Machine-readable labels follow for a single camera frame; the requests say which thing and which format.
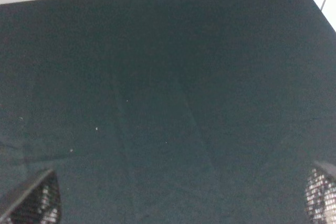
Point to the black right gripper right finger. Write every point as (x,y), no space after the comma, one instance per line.
(320,193)

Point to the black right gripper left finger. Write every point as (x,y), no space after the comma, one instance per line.
(35,200)

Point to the black table cloth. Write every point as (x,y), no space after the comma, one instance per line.
(169,111)

